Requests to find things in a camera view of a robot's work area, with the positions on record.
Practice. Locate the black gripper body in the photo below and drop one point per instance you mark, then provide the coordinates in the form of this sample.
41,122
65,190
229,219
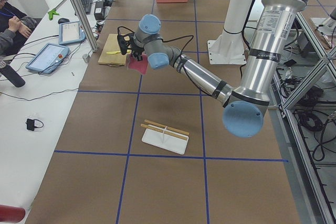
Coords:
137,50

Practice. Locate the pink microfibre cloth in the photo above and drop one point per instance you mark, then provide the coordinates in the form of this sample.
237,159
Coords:
140,66

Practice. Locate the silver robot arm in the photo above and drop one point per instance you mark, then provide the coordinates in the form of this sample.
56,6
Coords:
246,104

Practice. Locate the black water bottle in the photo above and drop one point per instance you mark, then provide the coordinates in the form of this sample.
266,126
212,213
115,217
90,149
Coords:
11,75

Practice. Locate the bamboo cutting board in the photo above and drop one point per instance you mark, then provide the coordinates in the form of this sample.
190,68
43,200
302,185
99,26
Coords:
112,60

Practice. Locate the yellow plastic knife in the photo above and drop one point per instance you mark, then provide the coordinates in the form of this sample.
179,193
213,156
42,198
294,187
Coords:
117,52

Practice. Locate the black power adapter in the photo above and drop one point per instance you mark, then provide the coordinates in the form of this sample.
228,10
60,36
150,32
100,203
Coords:
99,10

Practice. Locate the wooden rack rod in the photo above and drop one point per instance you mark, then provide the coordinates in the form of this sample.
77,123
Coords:
166,127
162,131

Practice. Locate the far blue teach pendant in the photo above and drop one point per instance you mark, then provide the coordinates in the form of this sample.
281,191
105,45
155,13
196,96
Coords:
71,33

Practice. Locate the blue teach pendant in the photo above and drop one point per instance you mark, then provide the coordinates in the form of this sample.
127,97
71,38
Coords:
71,33
48,58

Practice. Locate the black computer mouse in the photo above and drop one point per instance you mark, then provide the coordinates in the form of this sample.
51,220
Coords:
63,20

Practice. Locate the near blue teach pendant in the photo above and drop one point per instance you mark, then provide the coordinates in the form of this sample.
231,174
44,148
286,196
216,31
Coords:
48,58

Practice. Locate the green plastic clamp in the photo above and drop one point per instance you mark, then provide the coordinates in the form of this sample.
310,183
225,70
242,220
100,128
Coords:
53,12

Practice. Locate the white towel rack tray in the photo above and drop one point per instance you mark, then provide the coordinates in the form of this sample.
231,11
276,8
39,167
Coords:
173,142

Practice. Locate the seated person dark jacket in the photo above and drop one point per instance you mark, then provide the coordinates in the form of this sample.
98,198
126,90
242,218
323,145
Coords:
16,28

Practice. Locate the red cylinder object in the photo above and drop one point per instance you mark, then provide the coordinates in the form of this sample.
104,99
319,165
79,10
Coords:
11,214

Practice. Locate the aluminium frame post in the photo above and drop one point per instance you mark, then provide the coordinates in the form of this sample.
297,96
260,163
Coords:
79,10

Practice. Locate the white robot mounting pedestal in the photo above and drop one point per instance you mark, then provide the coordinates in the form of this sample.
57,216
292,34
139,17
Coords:
228,48

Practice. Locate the aluminium side frame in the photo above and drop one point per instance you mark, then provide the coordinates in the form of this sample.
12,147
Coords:
304,85

